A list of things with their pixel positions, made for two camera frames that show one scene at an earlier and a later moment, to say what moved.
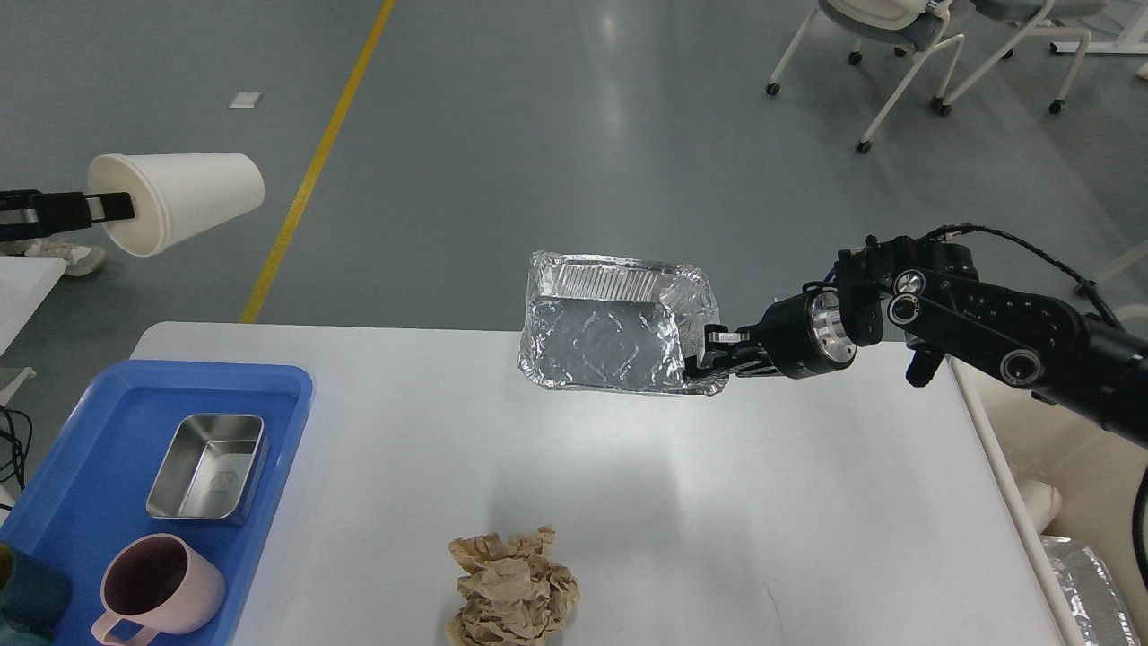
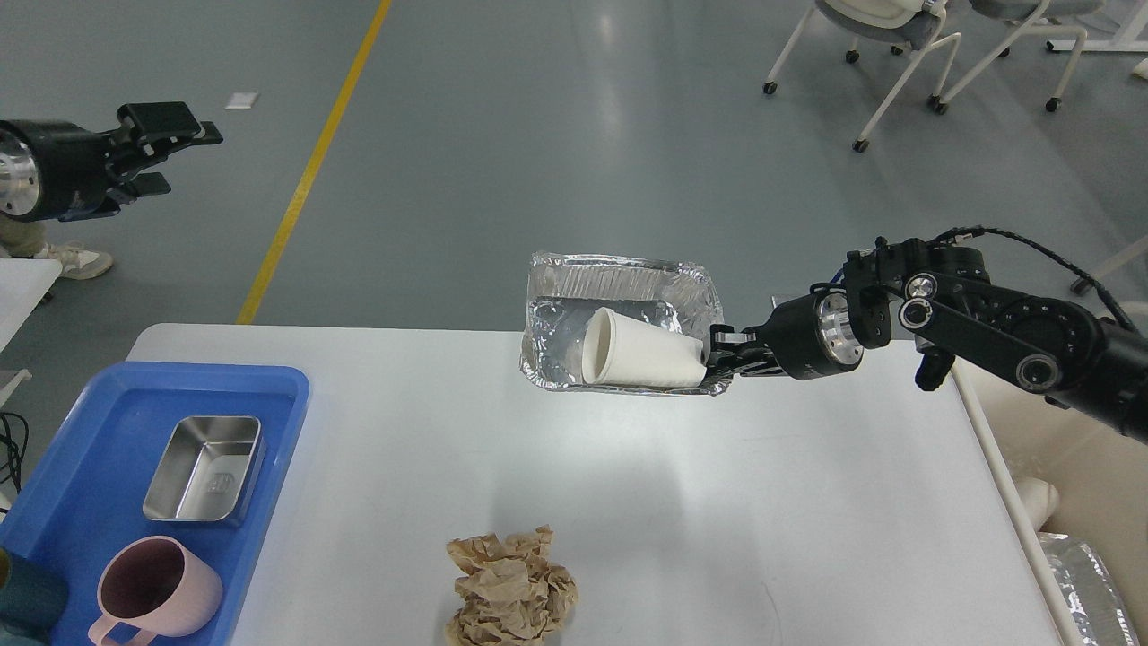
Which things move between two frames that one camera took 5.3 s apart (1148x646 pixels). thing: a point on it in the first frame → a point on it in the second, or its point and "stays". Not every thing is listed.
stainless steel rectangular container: x=212 y=469 stays
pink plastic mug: x=159 y=583 stays
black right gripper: x=807 y=335 stays
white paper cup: x=177 y=196 → x=621 y=350
